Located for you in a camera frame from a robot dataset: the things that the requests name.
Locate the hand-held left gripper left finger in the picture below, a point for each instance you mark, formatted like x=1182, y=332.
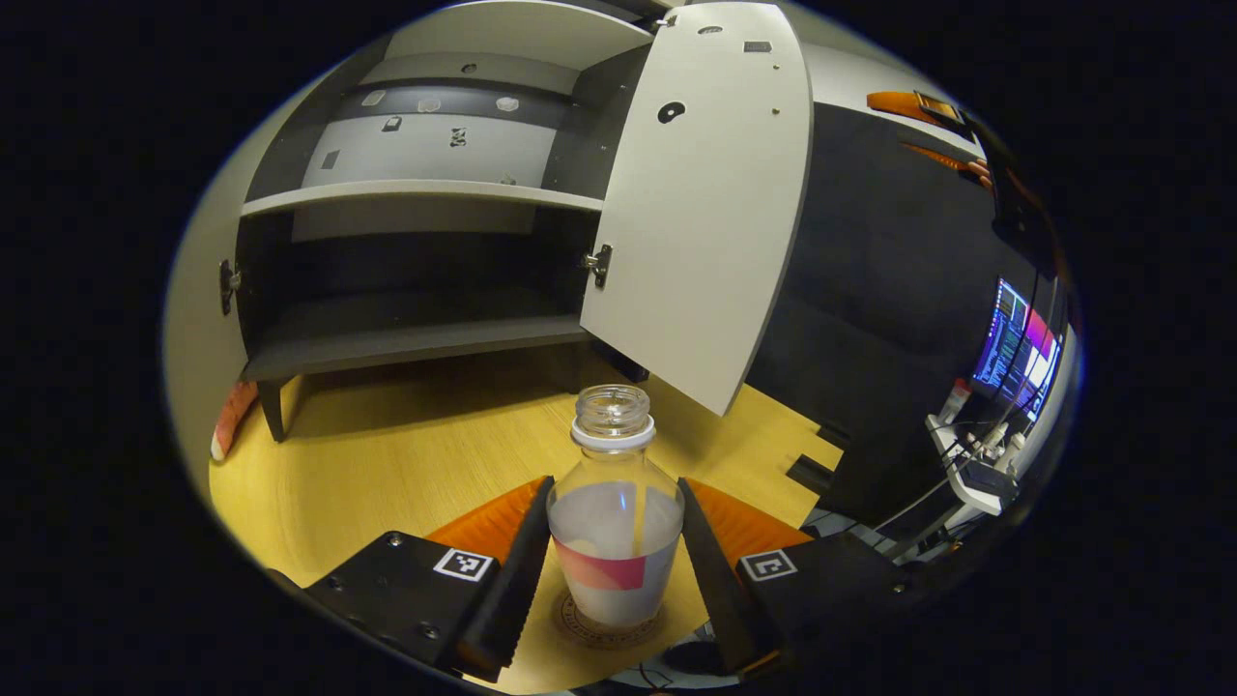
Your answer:
x=512, y=590

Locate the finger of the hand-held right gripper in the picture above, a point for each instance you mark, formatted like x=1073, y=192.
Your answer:
x=904, y=104
x=952, y=162

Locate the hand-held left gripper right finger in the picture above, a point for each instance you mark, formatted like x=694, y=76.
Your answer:
x=715, y=590

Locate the round wooden coaster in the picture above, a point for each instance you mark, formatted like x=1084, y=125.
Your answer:
x=580, y=630

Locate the clear plastic bottle pink label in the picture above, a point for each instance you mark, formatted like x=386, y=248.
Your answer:
x=614, y=522

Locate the white cabinet door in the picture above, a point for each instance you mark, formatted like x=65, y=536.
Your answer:
x=198, y=319
x=696, y=242

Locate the white cabinet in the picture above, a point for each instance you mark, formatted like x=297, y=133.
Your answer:
x=435, y=155

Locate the small red-capped white bottle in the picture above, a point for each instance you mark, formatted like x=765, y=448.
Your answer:
x=957, y=398

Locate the metal door hinge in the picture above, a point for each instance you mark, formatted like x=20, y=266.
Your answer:
x=597, y=263
x=227, y=285

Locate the white cabinet shelf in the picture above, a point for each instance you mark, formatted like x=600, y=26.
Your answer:
x=425, y=195
x=522, y=29

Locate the computer monitor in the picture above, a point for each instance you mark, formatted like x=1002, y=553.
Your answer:
x=1015, y=348

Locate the white side table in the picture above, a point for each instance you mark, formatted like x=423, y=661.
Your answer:
x=966, y=483

